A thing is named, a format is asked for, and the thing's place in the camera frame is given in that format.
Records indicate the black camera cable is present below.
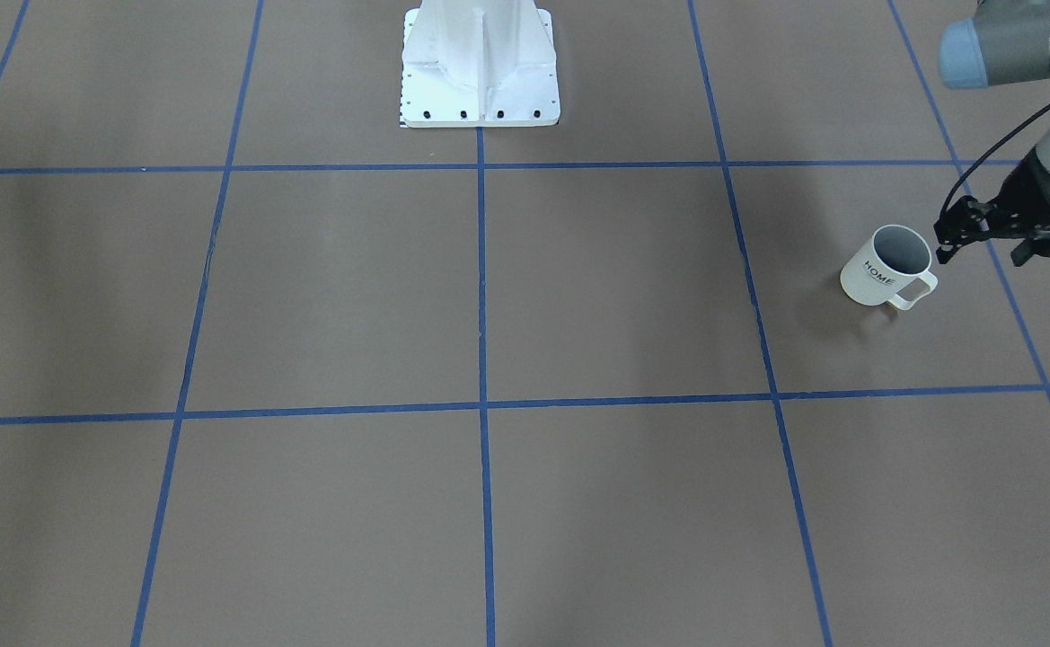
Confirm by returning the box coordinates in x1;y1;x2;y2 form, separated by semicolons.
938;67;1050;226

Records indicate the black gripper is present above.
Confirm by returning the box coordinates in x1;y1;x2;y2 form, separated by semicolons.
932;158;1050;269

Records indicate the white mug grey inside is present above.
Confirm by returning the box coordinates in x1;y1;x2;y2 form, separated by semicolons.
838;225;939;312

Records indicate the white pedestal column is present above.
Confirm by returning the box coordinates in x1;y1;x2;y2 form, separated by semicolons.
399;1;561;129

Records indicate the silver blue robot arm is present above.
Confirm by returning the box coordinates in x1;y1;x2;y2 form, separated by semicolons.
932;1;1050;267

